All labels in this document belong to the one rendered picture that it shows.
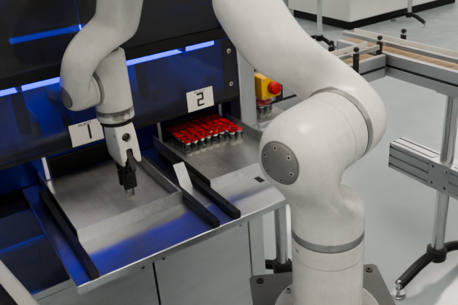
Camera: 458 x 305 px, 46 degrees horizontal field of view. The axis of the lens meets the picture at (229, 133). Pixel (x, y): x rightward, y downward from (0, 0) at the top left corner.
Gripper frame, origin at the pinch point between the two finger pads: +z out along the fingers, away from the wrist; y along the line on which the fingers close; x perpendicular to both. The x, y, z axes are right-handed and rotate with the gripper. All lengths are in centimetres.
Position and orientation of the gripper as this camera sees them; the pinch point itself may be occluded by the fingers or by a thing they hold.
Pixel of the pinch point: (127, 178)
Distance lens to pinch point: 130.9
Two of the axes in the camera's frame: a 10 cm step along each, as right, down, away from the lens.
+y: -5.3, -3.1, 7.9
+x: -8.4, 2.8, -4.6
